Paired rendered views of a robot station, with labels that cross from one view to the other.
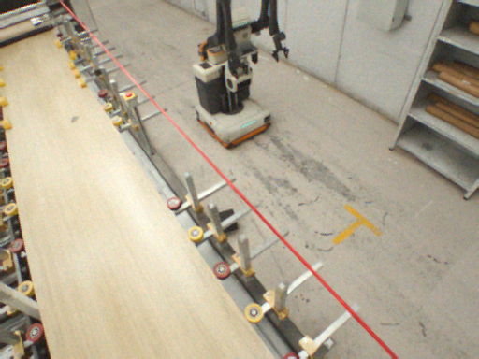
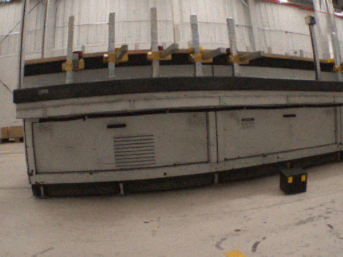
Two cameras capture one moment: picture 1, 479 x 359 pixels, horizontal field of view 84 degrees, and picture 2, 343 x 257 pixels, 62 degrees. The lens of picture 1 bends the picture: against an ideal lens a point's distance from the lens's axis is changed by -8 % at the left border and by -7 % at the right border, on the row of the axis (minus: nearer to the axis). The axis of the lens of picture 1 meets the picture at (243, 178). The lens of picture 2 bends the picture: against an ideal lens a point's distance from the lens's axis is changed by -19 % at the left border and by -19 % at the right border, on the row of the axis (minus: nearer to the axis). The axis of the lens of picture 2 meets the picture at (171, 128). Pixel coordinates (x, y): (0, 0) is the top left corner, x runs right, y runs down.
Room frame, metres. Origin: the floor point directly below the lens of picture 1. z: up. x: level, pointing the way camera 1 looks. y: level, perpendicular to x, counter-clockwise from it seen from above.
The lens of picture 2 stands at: (1.24, -1.80, 0.52)
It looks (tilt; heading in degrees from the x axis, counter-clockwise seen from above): 3 degrees down; 107
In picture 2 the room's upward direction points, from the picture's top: 3 degrees counter-clockwise
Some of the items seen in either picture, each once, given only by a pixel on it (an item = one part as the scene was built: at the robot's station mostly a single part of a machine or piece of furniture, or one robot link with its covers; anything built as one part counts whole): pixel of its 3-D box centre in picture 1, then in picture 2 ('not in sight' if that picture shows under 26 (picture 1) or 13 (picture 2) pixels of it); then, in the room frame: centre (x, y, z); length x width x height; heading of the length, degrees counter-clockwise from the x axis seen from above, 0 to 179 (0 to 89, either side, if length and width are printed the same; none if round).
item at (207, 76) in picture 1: (224, 79); not in sight; (2.80, 0.10, 0.59); 0.55 x 0.34 x 0.83; 121
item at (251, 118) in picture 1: (232, 116); not in sight; (2.72, 0.05, 0.16); 0.67 x 0.64 x 0.25; 31
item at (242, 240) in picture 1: (245, 261); (154, 43); (0.60, 0.03, 0.91); 0.04 x 0.04 x 0.48; 32
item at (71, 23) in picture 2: (319, 353); (70, 53); (0.17, -0.24, 0.88); 0.04 x 0.04 x 0.48; 32
